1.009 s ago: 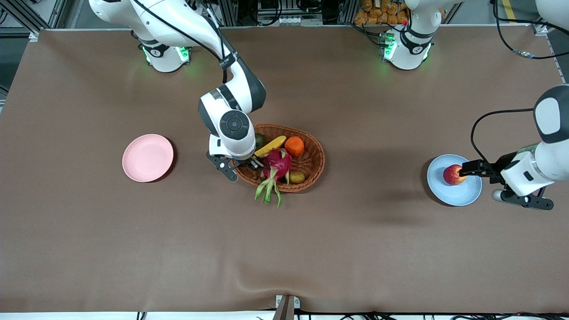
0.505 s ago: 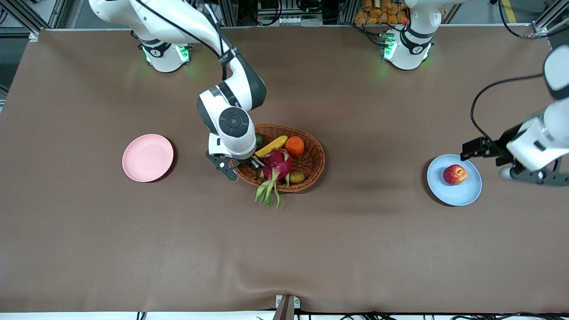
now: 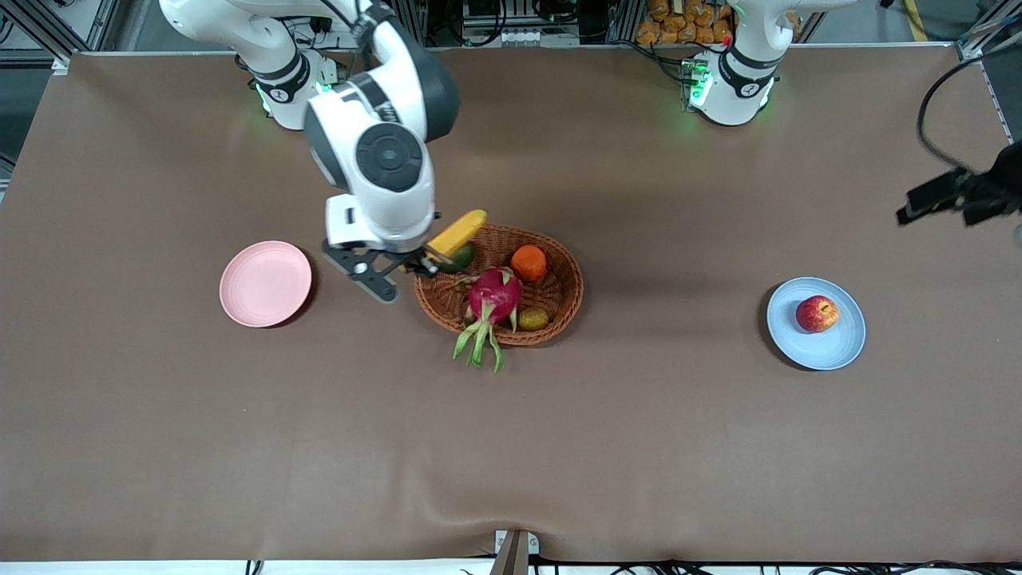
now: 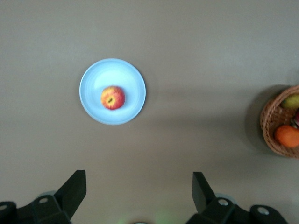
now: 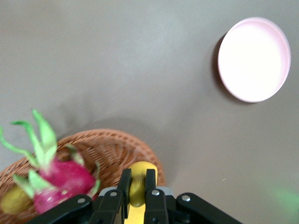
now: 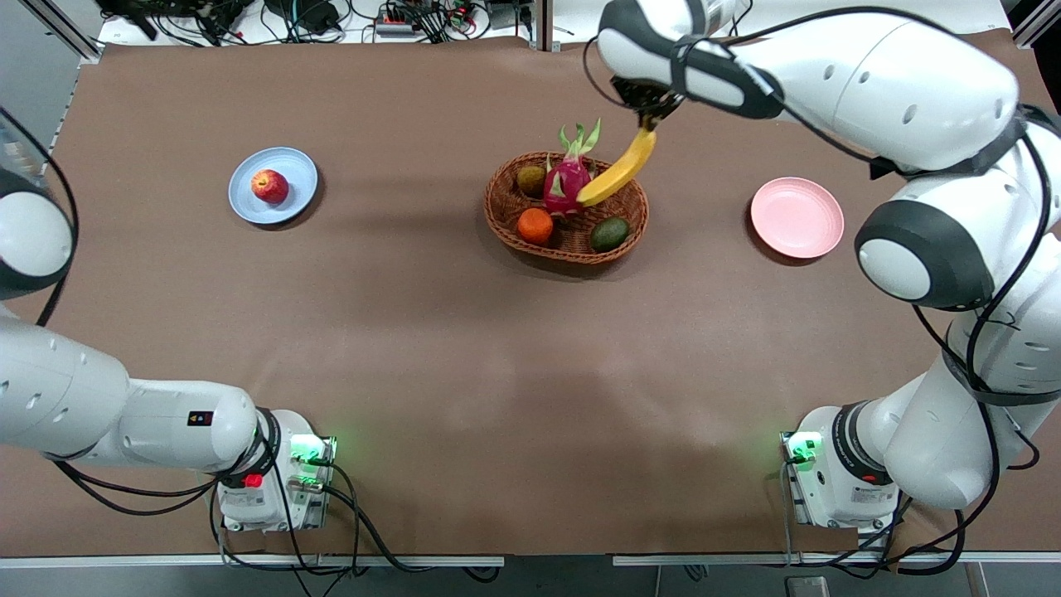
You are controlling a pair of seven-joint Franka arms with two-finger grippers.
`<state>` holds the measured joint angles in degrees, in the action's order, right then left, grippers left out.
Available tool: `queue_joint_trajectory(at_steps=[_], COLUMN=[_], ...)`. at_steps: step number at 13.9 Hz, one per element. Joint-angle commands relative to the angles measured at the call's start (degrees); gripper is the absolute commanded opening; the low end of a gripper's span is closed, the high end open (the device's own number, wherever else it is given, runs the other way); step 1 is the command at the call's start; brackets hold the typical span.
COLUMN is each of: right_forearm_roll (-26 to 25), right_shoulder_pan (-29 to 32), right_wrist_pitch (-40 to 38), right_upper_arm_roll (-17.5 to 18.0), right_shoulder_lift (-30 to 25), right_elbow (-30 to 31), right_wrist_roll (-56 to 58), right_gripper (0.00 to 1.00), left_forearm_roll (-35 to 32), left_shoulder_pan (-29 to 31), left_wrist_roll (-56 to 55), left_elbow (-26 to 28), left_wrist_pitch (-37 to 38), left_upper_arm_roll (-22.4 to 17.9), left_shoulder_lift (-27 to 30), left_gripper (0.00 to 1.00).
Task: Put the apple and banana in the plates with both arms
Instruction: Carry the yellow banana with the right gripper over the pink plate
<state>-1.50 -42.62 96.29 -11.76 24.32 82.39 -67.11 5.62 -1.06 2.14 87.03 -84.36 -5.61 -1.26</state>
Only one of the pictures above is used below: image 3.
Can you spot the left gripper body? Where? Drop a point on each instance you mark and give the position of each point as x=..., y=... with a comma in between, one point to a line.
x=990, y=194

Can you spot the yellow banana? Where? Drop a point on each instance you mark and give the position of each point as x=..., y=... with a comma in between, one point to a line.
x=459, y=230

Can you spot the red yellow apple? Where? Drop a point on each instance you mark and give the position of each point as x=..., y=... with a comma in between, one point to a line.
x=817, y=314

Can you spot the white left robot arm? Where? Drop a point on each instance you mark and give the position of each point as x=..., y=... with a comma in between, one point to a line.
x=742, y=80

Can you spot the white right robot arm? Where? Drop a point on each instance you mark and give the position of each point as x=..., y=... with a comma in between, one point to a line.
x=389, y=156

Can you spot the dark green avocado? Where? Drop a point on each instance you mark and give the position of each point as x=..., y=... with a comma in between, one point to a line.
x=463, y=257

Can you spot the pink dragon fruit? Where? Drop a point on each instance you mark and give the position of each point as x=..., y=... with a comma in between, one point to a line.
x=495, y=294

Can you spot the pink plate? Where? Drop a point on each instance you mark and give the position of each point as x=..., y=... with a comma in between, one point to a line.
x=265, y=283

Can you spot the orange tangerine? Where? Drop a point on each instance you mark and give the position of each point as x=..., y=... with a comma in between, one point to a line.
x=529, y=263

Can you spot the olive brown kiwi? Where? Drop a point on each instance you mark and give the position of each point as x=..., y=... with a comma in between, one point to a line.
x=533, y=319

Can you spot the brown wicker basket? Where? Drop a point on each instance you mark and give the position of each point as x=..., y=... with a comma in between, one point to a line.
x=559, y=315

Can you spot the light blue plate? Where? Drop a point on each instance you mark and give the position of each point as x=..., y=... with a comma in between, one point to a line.
x=830, y=347

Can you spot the brown table cloth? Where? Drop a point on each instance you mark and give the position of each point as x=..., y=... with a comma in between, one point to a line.
x=511, y=447

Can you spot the bag of bread rolls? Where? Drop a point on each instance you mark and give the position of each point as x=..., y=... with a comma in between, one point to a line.
x=687, y=24

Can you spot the aluminium frame profile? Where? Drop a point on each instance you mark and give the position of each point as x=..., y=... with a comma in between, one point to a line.
x=978, y=44
x=36, y=28

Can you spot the metal bracket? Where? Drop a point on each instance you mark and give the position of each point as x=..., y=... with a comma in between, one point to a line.
x=511, y=559

